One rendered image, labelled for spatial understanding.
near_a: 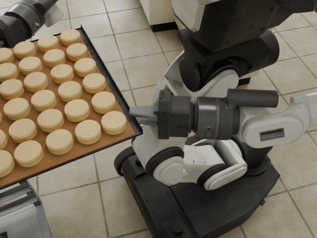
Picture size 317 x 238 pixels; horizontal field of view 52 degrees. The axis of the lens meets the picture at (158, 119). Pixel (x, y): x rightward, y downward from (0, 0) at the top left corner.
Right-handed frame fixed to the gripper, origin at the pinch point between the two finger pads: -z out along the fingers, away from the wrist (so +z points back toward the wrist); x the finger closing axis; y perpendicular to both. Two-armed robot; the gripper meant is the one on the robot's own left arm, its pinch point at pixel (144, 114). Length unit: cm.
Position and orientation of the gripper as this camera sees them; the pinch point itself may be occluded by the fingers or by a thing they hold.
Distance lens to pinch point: 68.0
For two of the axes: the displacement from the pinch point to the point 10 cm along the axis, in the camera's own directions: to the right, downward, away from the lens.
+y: -0.6, 7.7, -6.3
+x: 0.0, -6.3, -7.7
